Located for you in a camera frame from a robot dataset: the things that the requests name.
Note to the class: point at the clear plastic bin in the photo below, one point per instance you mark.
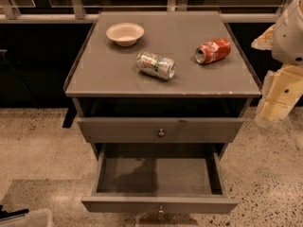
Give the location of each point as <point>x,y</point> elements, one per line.
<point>36,218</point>

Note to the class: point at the beige paper bowl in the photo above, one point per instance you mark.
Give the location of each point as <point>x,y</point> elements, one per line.
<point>125,34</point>

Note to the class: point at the metal window railing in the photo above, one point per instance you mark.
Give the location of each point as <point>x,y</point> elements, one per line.
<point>65,11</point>

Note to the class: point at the grey top drawer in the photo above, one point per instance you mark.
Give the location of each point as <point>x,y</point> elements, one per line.
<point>159,129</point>

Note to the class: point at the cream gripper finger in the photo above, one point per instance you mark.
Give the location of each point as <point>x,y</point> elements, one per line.
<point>280,92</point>
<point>264,41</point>

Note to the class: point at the red coke can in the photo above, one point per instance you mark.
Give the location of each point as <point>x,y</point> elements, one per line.
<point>212,51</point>

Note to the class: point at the grey drawer cabinet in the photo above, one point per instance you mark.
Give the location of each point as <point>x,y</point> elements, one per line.
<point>138,81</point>

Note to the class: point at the open grey middle drawer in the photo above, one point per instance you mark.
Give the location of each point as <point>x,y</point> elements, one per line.
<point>159,178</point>

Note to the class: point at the black object on floor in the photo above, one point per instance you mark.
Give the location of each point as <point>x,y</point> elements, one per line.
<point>6,215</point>

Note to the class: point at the green white 7up can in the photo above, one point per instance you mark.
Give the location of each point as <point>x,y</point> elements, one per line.
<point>155,65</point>

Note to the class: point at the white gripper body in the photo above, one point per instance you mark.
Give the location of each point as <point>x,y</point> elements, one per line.
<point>290,38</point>

